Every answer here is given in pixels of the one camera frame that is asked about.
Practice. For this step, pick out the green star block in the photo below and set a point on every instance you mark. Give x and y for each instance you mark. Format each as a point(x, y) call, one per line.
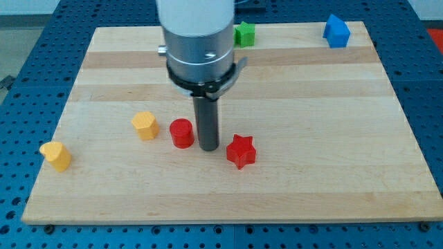
point(244, 34)

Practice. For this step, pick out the blue house-shaped block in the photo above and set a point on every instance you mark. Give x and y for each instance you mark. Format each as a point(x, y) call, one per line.
point(336, 32)

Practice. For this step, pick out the red cylinder block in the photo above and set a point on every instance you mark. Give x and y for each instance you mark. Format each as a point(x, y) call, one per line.
point(181, 131)

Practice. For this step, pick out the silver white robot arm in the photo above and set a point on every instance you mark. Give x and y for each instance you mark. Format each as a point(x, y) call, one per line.
point(198, 37)

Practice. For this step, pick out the light wooden board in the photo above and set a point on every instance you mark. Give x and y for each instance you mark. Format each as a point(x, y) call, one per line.
point(333, 143)

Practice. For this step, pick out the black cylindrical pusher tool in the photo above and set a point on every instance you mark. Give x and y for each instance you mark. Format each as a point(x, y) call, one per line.
point(206, 117)

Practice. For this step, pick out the red star block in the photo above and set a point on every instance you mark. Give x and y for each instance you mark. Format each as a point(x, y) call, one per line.
point(241, 151)

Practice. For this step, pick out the yellow hexagon block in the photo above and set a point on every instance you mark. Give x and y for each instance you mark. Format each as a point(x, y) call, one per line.
point(145, 125)

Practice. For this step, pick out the black clamp with lever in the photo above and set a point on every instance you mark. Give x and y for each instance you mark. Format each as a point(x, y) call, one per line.
point(213, 89)

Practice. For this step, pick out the yellow heart block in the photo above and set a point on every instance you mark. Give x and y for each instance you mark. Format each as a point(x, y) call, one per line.
point(57, 155)

